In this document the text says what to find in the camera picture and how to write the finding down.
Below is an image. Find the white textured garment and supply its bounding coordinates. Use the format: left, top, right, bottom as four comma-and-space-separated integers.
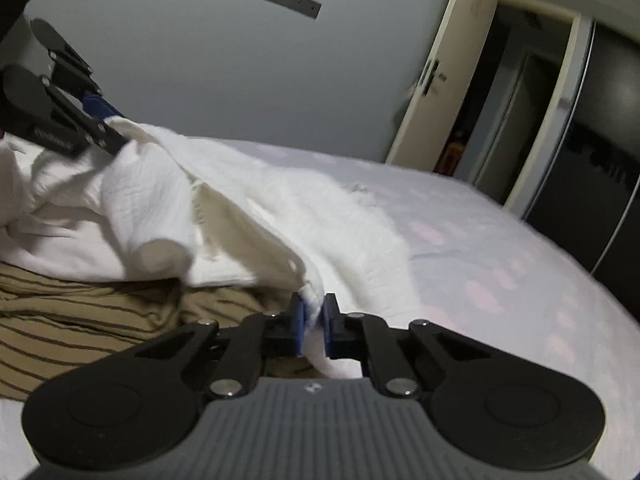
1, 118, 421, 377

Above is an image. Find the polka dot bed sheet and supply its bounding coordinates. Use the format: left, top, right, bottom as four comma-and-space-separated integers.
0, 136, 640, 480

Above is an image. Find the brown striped garment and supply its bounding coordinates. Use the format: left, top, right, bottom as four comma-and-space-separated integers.
1, 263, 290, 401

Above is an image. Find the dark wardrobe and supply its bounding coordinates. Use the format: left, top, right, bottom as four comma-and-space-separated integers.
506, 21, 639, 314

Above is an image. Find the cream door with handle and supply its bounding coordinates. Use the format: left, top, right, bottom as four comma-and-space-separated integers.
386, 0, 498, 172

